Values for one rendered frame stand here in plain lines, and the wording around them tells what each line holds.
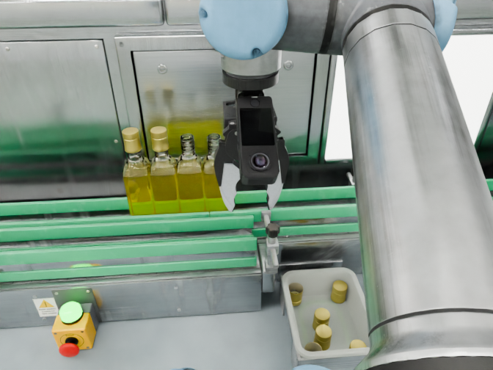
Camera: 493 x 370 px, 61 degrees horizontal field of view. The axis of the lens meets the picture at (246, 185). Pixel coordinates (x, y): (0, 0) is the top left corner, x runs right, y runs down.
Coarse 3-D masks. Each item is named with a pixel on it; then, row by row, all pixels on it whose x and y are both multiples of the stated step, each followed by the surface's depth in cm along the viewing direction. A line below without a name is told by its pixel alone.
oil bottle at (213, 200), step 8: (208, 160) 90; (208, 168) 90; (208, 176) 90; (208, 184) 92; (216, 184) 92; (208, 192) 93; (216, 192) 93; (208, 200) 94; (216, 200) 94; (208, 208) 96; (216, 208) 96; (224, 208) 96
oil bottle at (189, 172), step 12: (180, 156) 91; (180, 168) 89; (192, 168) 90; (180, 180) 91; (192, 180) 91; (180, 192) 93; (192, 192) 93; (204, 192) 97; (180, 204) 95; (192, 204) 95; (204, 204) 96
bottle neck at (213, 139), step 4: (208, 136) 88; (212, 136) 89; (216, 136) 89; (220, 136) 88; (208, 140) 88; (212, 140) 87; (216, 140) 87; (208, 144) 88; (212, 144) 88; (216, 144) 88; (208, 148) 89; (212, 148) 88; (208, 152) 90; (212, 152) 89; (208, 156) 90; (212, 156) 90
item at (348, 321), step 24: (288, 288) 93; (312, 288) 99; (360, 288) 93; (288, 312) 88; (312, 312) 96; (336, 312) 96; (360, 312) 90; (312, 336) 91; (336, 336) 91; (360, 336) 90
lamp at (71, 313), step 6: (66, 306) 87; (72, 306) 87; (78, 306) 88; (60, 312) 86; (66, 312) 86; (72, 312) 86; (78, 312) 87; (60, 318) 87; (66, 318) 86; (72, 318) 86; (78, 318) 87; (66, 324) 87
